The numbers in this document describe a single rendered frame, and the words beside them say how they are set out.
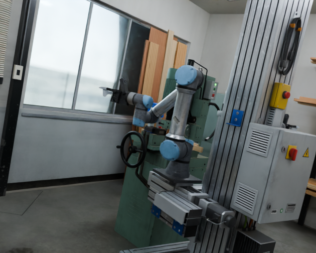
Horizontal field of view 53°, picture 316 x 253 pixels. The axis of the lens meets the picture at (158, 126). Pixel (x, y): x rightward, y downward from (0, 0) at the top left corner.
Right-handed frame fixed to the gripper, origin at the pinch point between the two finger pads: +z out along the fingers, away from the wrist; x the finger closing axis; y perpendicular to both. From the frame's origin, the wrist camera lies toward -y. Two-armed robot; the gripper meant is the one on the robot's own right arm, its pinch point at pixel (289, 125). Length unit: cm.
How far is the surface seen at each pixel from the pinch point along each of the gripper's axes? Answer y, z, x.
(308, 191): 69, 128, -12
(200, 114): -3, -34, -63
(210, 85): -29, -24, -62
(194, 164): 41, -30, -66
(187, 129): 11, -40, -71
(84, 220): 104, -78, -149
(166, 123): 8, -56, -82
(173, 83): -26, -58, -77
